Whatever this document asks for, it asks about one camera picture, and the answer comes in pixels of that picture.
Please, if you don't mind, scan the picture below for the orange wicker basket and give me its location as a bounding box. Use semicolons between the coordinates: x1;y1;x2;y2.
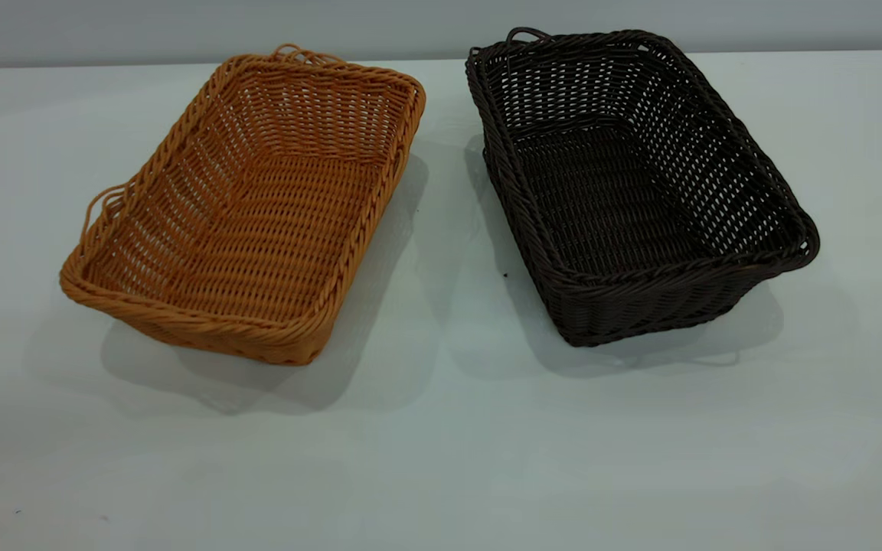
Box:
59;44;427;367

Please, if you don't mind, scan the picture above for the dark brown wicker basket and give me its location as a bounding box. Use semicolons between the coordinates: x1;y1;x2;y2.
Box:
465;27;822;348

